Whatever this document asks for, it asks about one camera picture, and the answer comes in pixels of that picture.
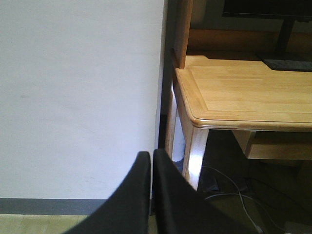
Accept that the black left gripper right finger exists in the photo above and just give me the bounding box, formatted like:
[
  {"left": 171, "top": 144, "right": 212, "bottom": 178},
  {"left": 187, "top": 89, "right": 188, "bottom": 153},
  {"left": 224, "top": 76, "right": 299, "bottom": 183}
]
[{"left": 153, "top": 149, "right": 251, "bottom": 234}]

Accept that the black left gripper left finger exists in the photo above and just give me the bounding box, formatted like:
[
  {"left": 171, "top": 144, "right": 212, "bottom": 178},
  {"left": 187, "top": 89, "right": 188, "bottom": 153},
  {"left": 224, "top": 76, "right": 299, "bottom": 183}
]
[{"left": 65, "top": 151, "right": 151, "bottom": 234}]

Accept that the light wooden desk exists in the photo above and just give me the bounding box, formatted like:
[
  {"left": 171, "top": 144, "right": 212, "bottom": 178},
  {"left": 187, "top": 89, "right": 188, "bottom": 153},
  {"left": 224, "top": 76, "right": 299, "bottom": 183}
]
[{"left": 165, "top": 0, "right": 312, "bottom": 189}]

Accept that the black monitor with stand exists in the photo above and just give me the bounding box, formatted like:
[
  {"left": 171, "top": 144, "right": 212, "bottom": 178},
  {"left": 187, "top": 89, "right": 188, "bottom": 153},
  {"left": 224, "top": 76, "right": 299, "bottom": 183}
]
[{"left": 222, "top": 0, "right": 312, "bottom": 72}]

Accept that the white cable under desk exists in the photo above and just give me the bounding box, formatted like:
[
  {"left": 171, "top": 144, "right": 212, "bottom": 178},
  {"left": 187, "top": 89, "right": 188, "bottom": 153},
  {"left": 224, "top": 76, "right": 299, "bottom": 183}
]
[{"left": 201, "top": 166, "right": 264, "bottom": 234}]

